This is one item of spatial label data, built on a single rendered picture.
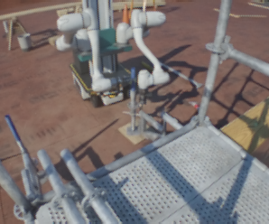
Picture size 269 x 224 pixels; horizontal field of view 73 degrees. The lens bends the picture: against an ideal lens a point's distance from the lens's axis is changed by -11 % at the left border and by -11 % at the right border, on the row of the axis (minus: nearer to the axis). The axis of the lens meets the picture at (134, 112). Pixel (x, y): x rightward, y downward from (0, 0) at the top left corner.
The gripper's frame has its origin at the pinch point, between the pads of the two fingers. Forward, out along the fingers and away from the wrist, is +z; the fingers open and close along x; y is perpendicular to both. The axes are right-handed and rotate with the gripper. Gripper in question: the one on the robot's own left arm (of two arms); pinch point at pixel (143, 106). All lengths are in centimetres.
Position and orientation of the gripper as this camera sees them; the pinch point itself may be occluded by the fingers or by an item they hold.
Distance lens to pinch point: 198.9
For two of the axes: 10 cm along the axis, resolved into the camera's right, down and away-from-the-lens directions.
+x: -3.3, 5.8, -7.4
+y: -9.4, -2.0, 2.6
